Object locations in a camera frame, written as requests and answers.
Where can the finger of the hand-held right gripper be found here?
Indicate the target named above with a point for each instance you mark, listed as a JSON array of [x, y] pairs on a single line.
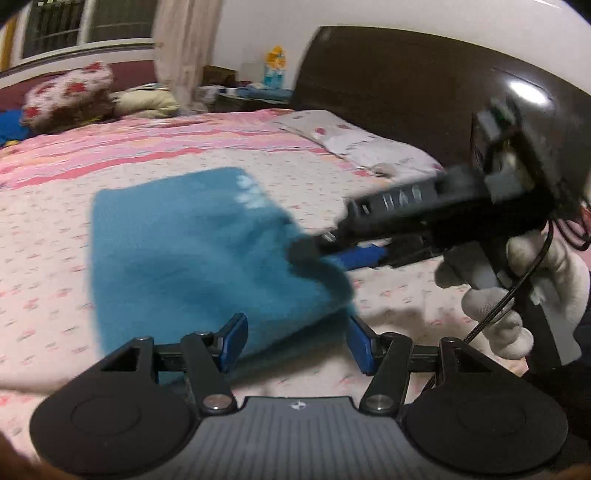
[[307, 251], [362, 256]]

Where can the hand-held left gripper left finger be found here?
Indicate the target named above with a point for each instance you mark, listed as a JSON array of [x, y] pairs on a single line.
[[233, 341]]

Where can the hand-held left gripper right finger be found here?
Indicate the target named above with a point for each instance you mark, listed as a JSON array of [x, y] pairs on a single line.
[[361, 344]]

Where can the blue towel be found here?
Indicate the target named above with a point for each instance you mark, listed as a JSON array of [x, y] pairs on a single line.
[[194, 258]]

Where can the person's right hand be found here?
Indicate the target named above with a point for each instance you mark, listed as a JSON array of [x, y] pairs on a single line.
[[558, 272]]

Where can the white pillow with pink print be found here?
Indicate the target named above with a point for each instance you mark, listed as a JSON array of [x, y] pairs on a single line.
[[360, 141]]

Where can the dark wooden headboard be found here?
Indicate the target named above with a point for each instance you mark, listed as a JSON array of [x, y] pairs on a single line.
[[406, 87]]

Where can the cluttered bedside table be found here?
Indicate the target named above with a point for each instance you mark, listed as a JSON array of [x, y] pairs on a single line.
[[240, 90]]

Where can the yellow and blue bottle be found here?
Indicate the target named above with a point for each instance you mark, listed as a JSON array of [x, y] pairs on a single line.
[[274, 67]]

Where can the cream folded blanket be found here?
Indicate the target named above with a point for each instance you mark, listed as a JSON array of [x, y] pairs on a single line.
[[145, 101]]

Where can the cream curtain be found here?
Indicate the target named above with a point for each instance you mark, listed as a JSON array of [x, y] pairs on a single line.
[[184, 46]]

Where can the red floral cushion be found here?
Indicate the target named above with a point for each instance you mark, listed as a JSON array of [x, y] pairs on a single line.
[[64, 94]]

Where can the blue cloth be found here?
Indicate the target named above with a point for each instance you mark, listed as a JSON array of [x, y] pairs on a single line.
[[9, 127]]

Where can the window with grille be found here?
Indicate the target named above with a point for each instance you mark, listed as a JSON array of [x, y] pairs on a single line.
[[87, 23]]

